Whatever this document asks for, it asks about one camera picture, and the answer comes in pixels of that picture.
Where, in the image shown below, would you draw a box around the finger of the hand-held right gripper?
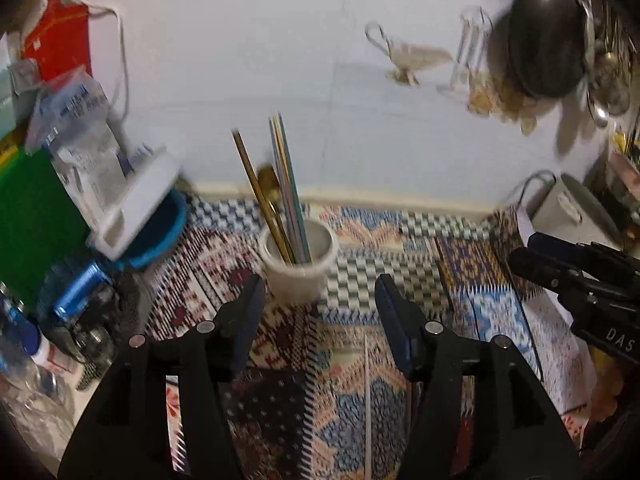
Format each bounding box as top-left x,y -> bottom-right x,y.
526,231 -> 593,263
507,247 -> 581,293

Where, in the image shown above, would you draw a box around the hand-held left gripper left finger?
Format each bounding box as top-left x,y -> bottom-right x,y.
57,274 -> 267,480

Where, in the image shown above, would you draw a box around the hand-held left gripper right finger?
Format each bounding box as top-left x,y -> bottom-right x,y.
374,274 -> 583,480

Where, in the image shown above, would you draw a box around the white ceramic cup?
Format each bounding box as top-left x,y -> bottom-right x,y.
258,217 -> 340,302

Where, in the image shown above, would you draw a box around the wooden chopstick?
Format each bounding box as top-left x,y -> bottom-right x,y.
231,129 -> 296,265

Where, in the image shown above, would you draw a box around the grey metal chopstick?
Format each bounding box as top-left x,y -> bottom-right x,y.
274,114 -> 308,263
277,112 -> 313,263
269,116 -> 303,263

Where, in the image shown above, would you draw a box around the gold spoon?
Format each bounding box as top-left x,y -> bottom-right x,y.
256,164 -> 293,263

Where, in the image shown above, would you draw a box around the hanging ladles and utensils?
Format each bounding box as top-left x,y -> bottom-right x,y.
592,5 -> 632,117

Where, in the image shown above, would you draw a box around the white rice cooker pot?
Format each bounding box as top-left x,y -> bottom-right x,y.
530,174 -> 626,251

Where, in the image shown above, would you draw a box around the colourful patterned table mat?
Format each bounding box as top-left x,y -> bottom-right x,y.
75,195 -> 601,480

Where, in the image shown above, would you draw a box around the white jug with blue base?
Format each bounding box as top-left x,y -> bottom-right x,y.
89,145 -> 190,270

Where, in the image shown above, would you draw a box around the metal ladle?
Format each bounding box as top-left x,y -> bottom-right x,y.
586,87 -> 612,128

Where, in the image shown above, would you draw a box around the blue shiny can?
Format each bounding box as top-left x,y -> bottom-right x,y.
50,260 -> 113,322

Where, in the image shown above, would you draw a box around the black wok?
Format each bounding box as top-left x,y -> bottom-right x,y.
507,0 -> 590,100

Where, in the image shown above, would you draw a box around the green box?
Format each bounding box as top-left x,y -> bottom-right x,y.
0,146 -> 93,311

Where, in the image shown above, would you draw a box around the blue and white plastic bag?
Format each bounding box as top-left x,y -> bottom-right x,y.
25,72 -> 151,221

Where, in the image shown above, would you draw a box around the white cable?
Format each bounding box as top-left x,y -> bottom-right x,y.
67,0 -> 132,123

